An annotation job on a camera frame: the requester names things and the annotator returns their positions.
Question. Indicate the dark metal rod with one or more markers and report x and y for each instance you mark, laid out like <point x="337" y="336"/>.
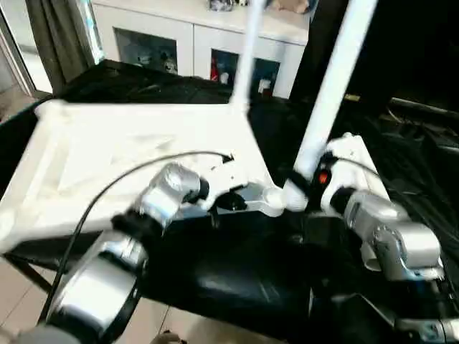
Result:
<point x="423" y="106"/>

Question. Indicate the grey curtain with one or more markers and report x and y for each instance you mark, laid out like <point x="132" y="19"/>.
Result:
<point x="64" y="43"/>

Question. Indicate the white plastic table top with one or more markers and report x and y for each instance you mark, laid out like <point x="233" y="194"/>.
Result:
<point x="107" y="150"/>

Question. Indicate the black plastic mat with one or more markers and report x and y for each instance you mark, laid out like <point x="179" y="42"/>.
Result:
<point x="233" y="258"/>

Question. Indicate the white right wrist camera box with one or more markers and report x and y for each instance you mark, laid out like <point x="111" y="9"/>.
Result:
<point x="346" y="161"/>

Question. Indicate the white glass-door cabinet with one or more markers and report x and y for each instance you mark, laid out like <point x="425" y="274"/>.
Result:
<point x="172" y="21"/>

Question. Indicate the black box gold label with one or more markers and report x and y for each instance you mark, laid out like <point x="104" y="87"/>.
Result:
<point x="376" y="46"/>

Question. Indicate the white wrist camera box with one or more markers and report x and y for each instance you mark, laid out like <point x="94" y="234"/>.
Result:
<point x="226" y="175"/>
<point x="346" y="161"/>

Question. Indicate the red package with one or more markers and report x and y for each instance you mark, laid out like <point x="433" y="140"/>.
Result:
<point x="214" y="70"/>

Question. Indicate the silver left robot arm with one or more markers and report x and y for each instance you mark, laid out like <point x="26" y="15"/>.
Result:
<point x="107" y="268"/>

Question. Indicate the grey ornament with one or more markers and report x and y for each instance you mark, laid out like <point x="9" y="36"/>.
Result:
<point x="219" y="3"/>

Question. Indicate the dark metal table frame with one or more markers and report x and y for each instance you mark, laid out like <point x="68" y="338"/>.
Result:
<point x="30" y="274"/>

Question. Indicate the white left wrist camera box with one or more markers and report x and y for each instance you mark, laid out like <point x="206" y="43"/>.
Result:
<point x="226" y="175"/>

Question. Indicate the small white jar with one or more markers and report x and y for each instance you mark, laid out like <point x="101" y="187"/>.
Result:
<point x="224" y="78"/>
<point x="264" y="86"/>

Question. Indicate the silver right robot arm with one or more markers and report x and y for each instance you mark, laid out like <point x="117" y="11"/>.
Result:
<point x="394" y="236"/>

